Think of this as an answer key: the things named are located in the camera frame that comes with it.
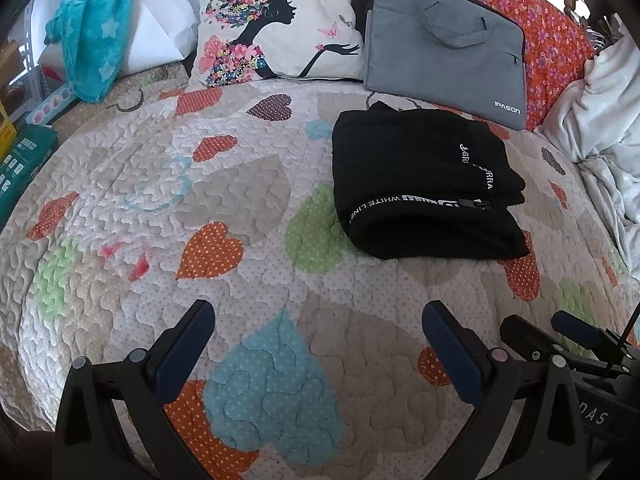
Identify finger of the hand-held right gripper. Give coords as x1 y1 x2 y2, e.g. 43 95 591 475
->
499 314 576 373
551 310 610 350

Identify box with coloured shapes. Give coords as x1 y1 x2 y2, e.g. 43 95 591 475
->
25 81 82 126

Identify red floral pillow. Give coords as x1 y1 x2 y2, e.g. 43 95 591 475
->
425 0 597 132

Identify green box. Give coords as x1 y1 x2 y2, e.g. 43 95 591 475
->
0 124 62 227

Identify heart print quilt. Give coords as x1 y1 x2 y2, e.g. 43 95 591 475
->
0 62 640 480

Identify grey laptop bag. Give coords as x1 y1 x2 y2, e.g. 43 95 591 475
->
363 0 527 131

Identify white blanket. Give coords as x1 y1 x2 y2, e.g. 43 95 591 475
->
534 35 640 281

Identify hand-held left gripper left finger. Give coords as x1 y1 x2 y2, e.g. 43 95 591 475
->
51 299 217 480

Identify printed figure pillow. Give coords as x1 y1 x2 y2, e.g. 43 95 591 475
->
186 0 366 93

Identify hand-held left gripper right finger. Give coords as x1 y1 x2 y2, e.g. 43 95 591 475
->
421 301 587 480

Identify black pants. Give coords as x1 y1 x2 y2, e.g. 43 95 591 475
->
331 101 531 261

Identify white pillow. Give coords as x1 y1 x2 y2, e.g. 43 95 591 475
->
37 0 199 79

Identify teal star blanket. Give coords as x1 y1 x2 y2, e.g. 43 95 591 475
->
45 0 179 104

